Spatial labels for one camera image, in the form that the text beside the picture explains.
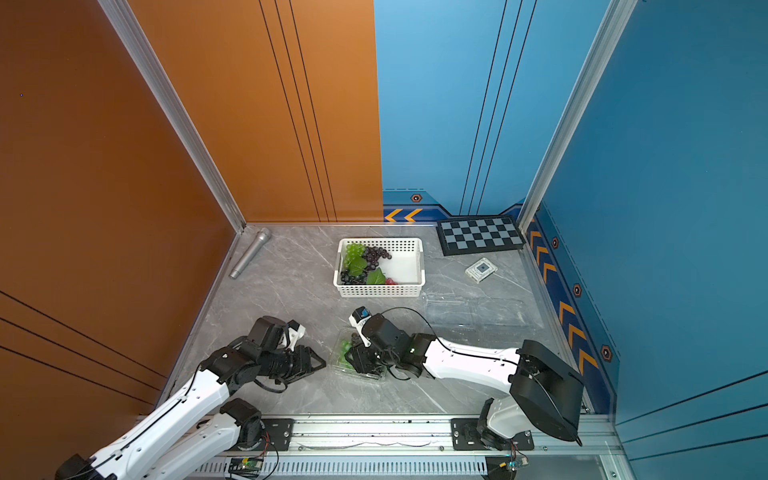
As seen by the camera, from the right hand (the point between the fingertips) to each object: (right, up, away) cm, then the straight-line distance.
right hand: (353, 354), depth 78 cm
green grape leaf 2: (+5, +19, +18) cm, 27 cm away
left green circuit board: (-26, -25, -6) cm, 37 cm away
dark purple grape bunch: (+3, +25, +26) cm, 37 cm away
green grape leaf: (-2, +22, +22) cm, 31 cm away
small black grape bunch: (-4, +18, +21) cm, 28 cm away
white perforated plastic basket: (+15, +21, +28) cm, 39 cm away
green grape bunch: (-3, +1, +5) cm, 6 cm away
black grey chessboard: (+41, +33, +34) cm, 63 cm away
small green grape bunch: (-4, +27, +27) cm, 39 cm away
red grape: (+10, +17, +21) cm, 29 cm away
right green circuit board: (+39, -23, -8) cm, 46 cm away
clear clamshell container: (-3, +3, +8) cm, 9 cm away
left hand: (-8, -2, 0) cm, 8 cm away
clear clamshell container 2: (+40, +8, +19) cm, 45 cm away
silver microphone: (-39, +33, +34) cm, 62 cm away
